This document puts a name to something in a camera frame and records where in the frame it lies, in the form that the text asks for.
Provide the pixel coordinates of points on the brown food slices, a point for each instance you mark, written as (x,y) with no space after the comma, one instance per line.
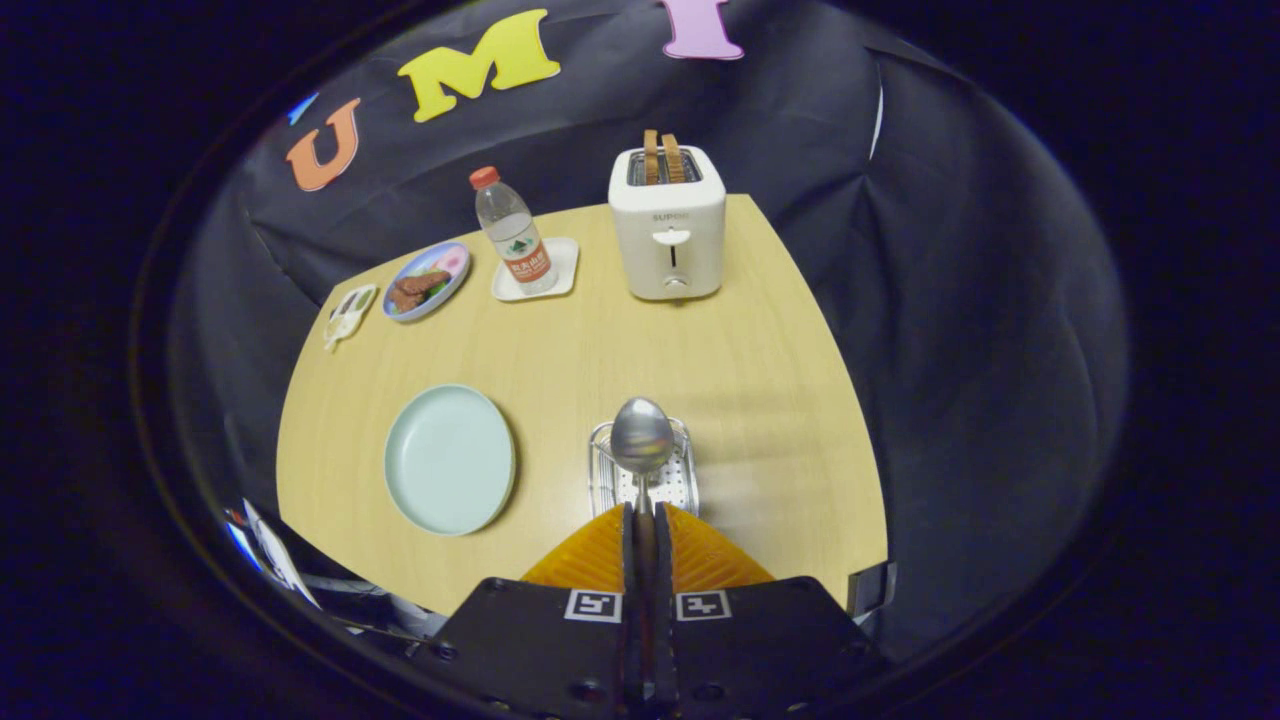
(415,290)

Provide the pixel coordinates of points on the light green plate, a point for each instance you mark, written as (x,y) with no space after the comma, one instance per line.
(450,460)

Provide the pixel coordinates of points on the grey bracket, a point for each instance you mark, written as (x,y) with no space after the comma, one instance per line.
(870,588)

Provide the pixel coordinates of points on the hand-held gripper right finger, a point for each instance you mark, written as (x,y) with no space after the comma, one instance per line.
(664,600)

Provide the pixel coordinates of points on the white square coaster dish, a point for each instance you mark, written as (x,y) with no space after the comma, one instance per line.
(565,260)

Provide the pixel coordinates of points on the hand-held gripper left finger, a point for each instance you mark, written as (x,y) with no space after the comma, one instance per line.
(628,600)

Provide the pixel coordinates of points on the colourful printed plate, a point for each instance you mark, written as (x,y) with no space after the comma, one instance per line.
(452,262)

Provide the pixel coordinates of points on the water bottle with red cap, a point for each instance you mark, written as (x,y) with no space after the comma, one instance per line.
(515,245)

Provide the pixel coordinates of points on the small white divided dish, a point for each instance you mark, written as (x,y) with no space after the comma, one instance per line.
(350,315)

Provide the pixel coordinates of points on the brown toast slice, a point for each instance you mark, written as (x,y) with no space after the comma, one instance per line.
(651,155)
(673,157)

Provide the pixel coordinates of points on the perforated metal tray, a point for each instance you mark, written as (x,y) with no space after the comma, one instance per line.
(682,482)

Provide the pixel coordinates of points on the white toaster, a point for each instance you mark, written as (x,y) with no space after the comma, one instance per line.
(665,265)

